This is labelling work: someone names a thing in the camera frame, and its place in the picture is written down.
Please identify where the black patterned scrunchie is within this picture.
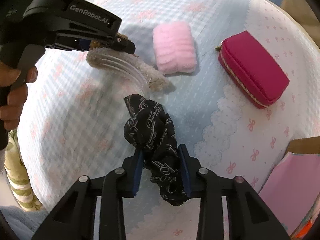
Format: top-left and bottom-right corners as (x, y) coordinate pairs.
(124, 94), (189, 206)

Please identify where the orange plush fruit toy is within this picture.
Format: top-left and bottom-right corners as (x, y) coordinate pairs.
(294, 218), (316, 239)

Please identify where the left hand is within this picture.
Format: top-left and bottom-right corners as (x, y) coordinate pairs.
(1, 62), (28, 131)

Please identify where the pink fluffy folded towel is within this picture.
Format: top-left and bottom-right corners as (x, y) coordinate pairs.
(153, 21), (197, 75)

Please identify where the magenta zip pouch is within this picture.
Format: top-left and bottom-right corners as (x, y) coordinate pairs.
(216, 31), (290, 109)

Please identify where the cardboard box pink lining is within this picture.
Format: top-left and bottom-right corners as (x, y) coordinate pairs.
(259, 137), (319, 239)

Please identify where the green striped cloth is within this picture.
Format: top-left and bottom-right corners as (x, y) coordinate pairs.
(4, 129), (44, 212)

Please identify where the beige cushion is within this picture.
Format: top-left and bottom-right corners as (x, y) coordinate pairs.
(280, 0), (319, 25)

